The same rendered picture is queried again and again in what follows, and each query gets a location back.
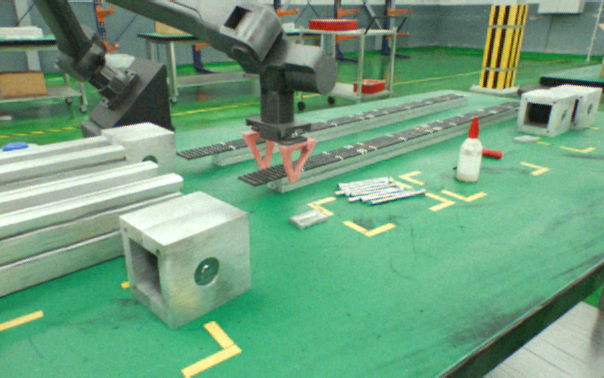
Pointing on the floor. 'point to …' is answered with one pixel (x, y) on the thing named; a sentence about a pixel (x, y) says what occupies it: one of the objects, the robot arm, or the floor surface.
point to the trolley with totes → (358, 58)
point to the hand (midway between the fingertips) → (278, 171)
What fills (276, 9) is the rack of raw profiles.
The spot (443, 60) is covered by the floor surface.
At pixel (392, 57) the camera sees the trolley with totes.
